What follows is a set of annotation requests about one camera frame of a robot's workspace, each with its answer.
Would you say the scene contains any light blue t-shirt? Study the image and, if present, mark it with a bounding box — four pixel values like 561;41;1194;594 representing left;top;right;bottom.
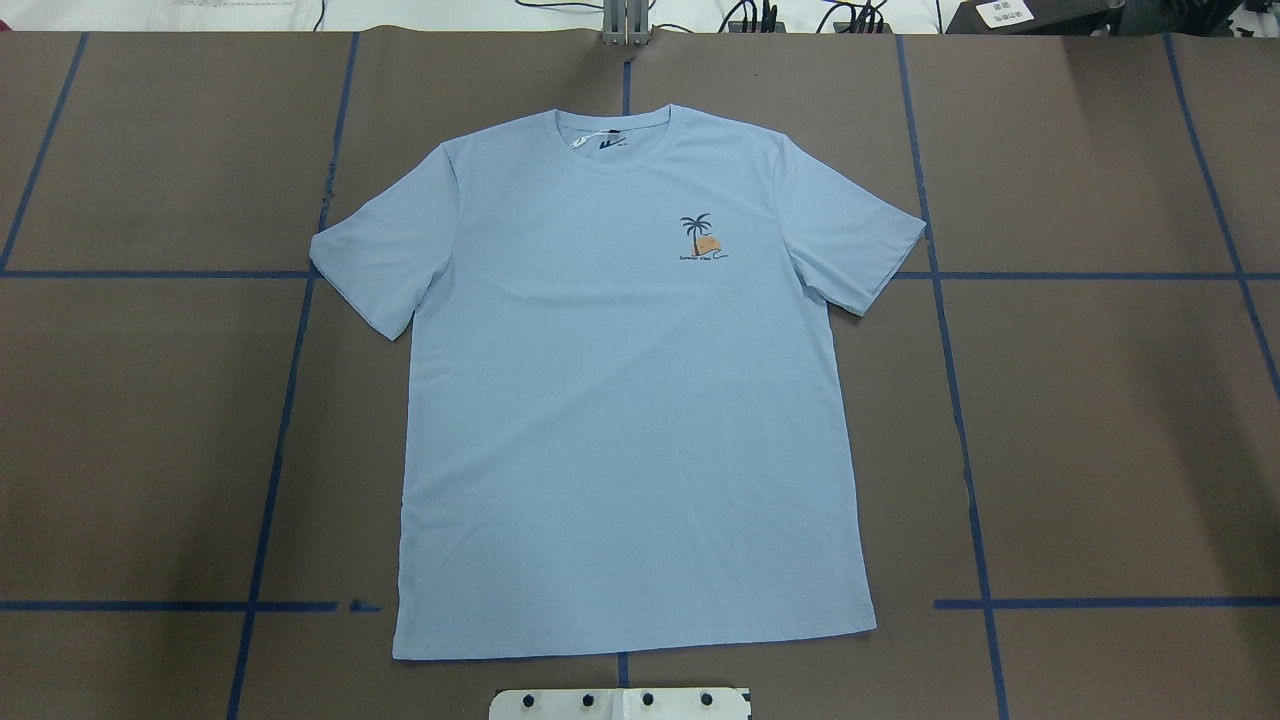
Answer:
308;105;925;662

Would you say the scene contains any black box with white label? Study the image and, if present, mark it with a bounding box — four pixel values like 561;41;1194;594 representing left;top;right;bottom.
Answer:
943;1;1126;36

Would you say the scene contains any grey aluminium frame post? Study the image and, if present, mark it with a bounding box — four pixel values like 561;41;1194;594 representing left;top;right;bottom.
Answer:
600;0;652;46

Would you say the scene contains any white metal base plate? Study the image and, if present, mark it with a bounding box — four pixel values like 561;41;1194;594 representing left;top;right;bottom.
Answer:
488;687;753;719

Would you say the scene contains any black cable bundle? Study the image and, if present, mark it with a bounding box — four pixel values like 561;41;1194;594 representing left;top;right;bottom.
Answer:
721;0;891;35

